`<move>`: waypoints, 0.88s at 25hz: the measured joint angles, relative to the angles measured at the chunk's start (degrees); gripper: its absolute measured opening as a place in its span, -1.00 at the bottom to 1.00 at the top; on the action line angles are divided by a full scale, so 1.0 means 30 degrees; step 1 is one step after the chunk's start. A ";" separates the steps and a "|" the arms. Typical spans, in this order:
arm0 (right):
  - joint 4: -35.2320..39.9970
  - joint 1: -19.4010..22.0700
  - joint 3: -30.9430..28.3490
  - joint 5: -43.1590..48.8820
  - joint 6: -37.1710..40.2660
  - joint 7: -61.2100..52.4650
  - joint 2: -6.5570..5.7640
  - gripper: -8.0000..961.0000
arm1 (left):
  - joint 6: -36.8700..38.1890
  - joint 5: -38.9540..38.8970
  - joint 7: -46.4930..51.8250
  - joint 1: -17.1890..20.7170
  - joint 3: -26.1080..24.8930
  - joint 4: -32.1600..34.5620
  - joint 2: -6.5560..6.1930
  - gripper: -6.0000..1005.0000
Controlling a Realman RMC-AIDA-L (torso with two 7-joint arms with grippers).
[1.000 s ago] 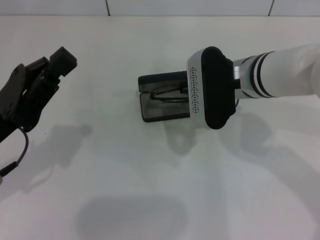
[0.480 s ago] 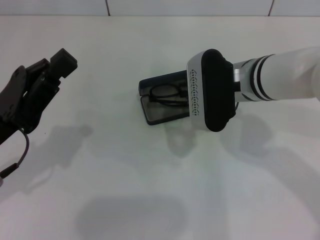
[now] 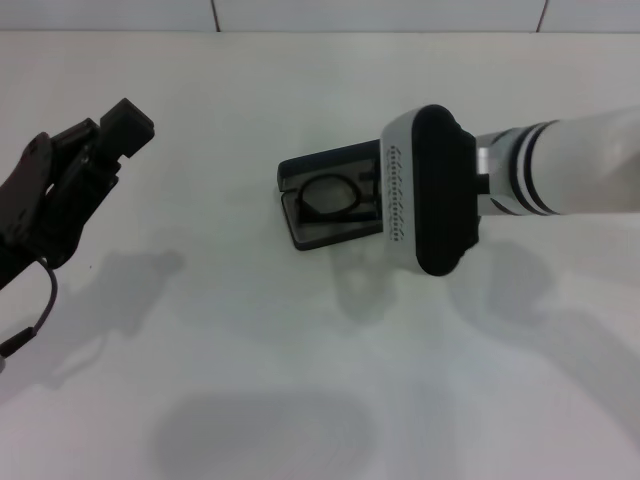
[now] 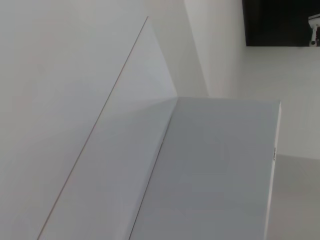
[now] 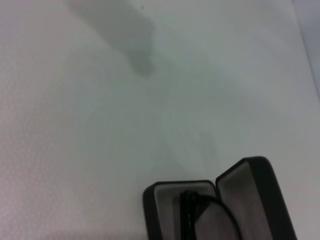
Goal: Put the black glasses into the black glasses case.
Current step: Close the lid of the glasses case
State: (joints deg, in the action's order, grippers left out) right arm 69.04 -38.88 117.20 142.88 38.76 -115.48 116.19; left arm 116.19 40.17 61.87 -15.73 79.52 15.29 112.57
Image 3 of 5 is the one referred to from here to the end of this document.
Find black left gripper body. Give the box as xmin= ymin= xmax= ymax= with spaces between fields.
xmin=0 ymin=131 xmax=102 ymax=292

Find black glasses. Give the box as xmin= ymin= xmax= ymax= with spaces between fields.
xmin=298 ymin=169 xmax=384 ymax=225

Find black glasses case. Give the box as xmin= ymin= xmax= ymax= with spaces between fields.
xmin=277 ymin=139 xmax=387 ymax=252

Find left gripper grey cable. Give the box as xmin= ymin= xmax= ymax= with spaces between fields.
xmin=0 ymin=255 xmax=60 ymax=359

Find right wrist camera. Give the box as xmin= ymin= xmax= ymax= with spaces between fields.
xmin=380 ymin=103 xmax=484 ymax=278

